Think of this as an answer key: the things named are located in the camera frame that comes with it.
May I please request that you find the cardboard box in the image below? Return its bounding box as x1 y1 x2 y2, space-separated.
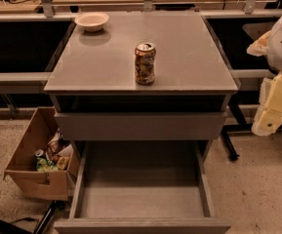
4 107 80 201

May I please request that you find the crushed patterned drink can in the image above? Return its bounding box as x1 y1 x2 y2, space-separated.
135 42 156 85

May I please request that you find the white ceramic bowl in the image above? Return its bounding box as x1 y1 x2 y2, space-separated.
75 12 109 32

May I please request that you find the grey top drawer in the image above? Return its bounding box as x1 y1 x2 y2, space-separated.
55 112 226 140

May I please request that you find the small can in box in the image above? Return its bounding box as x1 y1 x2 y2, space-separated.
34 149 45 158

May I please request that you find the green snack packet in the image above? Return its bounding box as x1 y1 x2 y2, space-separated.
36 158 58 172

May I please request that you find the grey drawer cabinet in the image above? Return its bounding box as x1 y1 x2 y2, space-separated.
45 12 237 154

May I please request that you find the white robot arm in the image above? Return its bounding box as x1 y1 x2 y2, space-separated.
247 16 282 137

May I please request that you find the grey drawer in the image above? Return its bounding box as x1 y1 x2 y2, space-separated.
55 112 226 140
54 141 230 234

